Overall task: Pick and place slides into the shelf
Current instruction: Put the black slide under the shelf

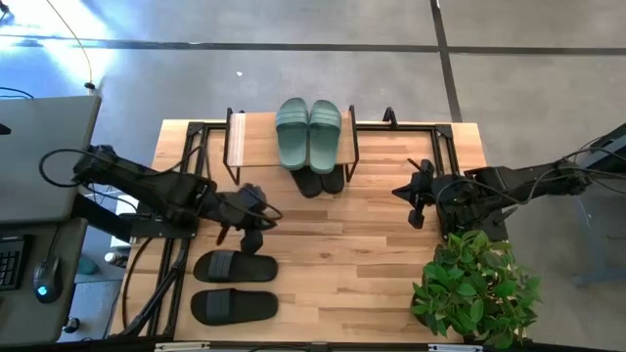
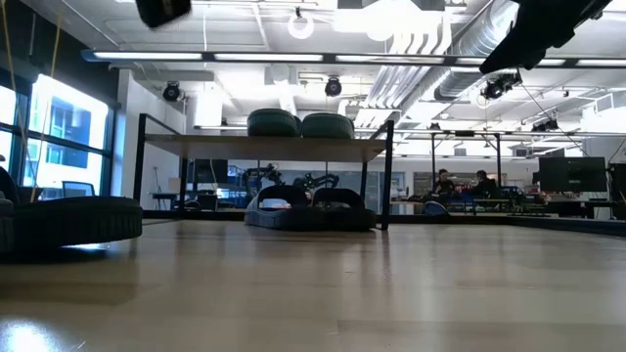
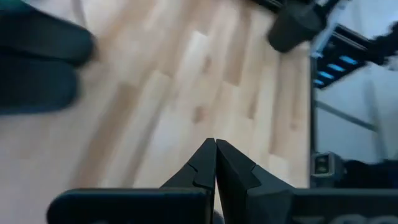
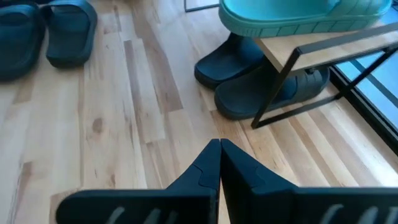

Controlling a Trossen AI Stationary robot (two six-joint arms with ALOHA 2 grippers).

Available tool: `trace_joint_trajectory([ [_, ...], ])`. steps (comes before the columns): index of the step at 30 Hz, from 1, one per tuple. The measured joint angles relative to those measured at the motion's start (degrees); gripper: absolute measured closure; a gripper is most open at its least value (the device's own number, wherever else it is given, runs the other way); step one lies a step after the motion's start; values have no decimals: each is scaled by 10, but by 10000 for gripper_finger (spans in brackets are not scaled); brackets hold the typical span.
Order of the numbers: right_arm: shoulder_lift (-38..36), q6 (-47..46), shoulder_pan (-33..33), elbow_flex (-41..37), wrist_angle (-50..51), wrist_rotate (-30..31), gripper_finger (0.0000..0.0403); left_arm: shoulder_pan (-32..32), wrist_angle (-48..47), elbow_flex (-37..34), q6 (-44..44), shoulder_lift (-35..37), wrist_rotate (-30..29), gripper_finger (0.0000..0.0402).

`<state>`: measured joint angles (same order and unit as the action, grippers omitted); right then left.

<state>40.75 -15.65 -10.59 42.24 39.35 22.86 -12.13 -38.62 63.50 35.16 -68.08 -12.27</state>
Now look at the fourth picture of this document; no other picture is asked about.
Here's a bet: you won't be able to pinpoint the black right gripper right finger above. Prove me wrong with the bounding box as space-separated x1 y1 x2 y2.
220 138 398 224

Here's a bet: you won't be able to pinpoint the teal slide sandal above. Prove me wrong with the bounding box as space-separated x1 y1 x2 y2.
218 0 393 39

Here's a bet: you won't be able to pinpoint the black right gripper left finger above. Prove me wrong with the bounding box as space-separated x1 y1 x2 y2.
55 138 222 224

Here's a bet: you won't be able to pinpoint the black table frame rails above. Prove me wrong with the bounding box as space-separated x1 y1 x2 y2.
328 65 398 156

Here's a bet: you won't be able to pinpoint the wooden shelf with black frame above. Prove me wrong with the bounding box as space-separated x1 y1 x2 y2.
184 0 398 130

